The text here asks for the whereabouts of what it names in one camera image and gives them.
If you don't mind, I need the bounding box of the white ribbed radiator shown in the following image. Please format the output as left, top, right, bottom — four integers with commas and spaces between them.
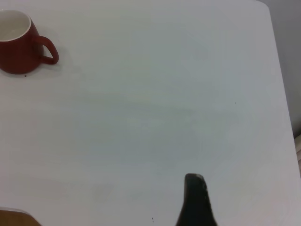
294, 134, 301, 179

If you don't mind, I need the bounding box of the red ceramic mug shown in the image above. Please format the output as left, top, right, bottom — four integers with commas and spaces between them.
0, 9, 59, 75

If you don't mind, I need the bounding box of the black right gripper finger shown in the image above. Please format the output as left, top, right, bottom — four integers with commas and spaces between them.
176, 173, 218, 226

